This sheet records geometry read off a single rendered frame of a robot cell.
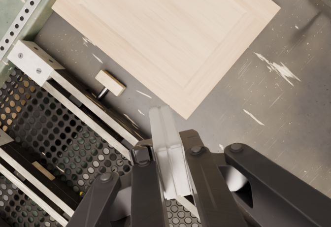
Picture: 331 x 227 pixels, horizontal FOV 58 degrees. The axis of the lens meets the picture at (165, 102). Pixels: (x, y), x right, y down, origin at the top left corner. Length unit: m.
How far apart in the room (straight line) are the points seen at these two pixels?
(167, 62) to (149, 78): 0.06
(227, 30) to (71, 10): 0.43
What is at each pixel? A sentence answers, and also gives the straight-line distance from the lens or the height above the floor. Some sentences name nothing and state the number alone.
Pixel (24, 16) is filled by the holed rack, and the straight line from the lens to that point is 0.92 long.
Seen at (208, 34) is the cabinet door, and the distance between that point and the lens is 0.81.
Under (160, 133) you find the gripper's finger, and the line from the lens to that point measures 0.17.
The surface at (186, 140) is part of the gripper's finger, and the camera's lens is 0.17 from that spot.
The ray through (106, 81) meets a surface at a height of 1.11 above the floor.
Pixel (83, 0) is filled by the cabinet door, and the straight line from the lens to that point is 0.89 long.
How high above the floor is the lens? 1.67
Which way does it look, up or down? 32 degrees down
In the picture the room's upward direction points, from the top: 136 degrees clockwise
